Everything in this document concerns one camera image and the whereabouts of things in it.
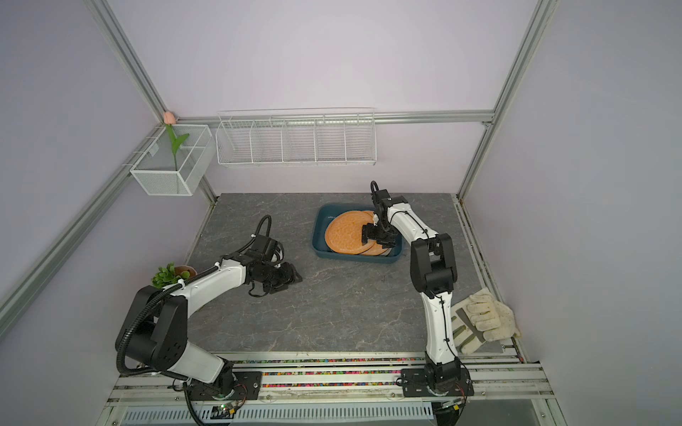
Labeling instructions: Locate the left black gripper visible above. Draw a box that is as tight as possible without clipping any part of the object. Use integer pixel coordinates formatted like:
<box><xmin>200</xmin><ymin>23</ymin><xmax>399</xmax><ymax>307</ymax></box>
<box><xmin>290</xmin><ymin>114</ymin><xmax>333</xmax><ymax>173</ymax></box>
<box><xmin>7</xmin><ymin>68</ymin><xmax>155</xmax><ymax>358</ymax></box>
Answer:
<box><xmin>254</xmin><ymin>262</ymin><xmax>303</xmax><ymax>294</ymax></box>

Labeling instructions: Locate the orange cork coaster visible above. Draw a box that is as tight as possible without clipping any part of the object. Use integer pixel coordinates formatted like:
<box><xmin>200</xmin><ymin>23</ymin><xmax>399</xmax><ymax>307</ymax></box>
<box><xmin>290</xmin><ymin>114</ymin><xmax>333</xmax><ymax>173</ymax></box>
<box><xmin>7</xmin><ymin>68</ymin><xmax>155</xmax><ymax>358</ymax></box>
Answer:
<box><xmin>324</xmin><ymin>211</ymin><xmax>376</xmax><ymax>255</ymax></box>
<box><xmin>362</xmin><ymin>239</ymin><xmax>391</xmax><ymax>257</ymax></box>

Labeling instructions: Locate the teal plastic storage box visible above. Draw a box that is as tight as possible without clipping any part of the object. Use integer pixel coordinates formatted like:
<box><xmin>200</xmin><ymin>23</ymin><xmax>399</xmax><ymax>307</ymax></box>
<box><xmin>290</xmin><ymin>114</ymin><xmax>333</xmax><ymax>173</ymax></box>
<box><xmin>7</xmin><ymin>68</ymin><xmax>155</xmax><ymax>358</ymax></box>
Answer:
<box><xmin>311</xmin><ymin>203</ymin><xmax>404</xmax><ymax>264</ymax></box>

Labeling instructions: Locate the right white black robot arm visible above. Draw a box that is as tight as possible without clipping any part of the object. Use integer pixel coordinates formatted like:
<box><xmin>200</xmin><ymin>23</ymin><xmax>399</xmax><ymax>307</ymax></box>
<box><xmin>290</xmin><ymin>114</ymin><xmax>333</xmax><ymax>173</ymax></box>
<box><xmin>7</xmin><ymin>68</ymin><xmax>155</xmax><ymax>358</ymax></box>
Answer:
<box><xmin>362</xmin><ymin>181</ymin><xmax>470</xmax><ymax>398</ymax></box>

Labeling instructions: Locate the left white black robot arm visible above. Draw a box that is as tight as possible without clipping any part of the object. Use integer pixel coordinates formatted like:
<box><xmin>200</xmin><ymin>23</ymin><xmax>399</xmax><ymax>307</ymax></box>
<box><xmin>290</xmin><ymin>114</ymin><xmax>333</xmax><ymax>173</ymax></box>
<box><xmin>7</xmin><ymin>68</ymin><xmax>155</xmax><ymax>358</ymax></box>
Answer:
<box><xmin>115</xmin><ymin>235</ymin><xmax>303</xmax><ymax>399</ymax></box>

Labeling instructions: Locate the small potted green plant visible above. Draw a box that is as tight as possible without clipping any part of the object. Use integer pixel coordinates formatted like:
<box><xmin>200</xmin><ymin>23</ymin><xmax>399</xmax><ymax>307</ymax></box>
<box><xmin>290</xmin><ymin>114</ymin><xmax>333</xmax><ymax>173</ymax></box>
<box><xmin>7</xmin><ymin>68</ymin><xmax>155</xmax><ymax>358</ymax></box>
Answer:
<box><xmin>151</xmin><ymin>263</ymin><xmax>197</xmax><ymax>289</ymax></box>

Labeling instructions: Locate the white green work glove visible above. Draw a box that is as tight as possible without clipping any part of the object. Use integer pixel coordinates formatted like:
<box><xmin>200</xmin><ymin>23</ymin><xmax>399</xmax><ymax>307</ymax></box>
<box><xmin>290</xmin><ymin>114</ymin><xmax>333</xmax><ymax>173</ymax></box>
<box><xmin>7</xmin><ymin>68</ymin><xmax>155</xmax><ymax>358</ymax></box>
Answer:
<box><xmin>451</xmin><ymin>289</ymin><xmax>521</xmax><ymax>355</ymax></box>

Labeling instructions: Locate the artificial pink tulip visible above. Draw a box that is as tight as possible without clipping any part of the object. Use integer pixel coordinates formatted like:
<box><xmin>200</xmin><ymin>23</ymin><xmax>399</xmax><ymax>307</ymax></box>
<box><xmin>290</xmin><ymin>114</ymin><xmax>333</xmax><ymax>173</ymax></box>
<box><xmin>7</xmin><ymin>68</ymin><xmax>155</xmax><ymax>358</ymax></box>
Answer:
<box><xmin>163</xmin><ymin>111</ymin><xmax>189</xmax><ymax>171</ymax></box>

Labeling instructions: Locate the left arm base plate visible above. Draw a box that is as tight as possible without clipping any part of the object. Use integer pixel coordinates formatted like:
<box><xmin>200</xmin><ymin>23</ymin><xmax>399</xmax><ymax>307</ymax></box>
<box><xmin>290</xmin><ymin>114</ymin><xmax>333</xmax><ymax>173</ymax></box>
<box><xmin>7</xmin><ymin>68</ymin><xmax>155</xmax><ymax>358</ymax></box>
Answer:
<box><xmin>186</xmin><ymin>370</ymin><xmax>263</xmax><ymax>401</ymax></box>

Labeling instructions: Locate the white wire wall rack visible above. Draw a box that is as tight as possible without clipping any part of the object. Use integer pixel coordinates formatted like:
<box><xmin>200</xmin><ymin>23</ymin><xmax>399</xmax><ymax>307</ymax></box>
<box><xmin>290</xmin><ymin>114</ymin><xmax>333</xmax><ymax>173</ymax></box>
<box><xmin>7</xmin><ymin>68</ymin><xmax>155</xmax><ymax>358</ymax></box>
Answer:
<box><xmin>215</xmin><ymin>108</ymin><xmax>378</xmax><ymax>167</ymax></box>

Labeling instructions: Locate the white mesh wall basket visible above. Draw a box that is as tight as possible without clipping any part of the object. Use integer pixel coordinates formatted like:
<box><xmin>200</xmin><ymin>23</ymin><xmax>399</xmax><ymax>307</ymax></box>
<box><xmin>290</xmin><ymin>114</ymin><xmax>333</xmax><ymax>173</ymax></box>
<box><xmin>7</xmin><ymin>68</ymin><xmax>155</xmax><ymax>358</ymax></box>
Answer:
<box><xmin>131</xmin><ymin>124</ymin><xmax>217</xmax><ymax>196</ymax></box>

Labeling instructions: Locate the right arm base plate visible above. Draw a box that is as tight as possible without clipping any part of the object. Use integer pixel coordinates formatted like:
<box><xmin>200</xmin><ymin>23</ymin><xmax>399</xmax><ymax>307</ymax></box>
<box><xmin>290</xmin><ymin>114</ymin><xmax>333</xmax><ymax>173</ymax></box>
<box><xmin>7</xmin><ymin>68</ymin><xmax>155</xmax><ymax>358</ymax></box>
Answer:
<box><xmin>394</xmin><ymin>367</ymin><xmax>474</xmax><ymax>398</ymax></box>

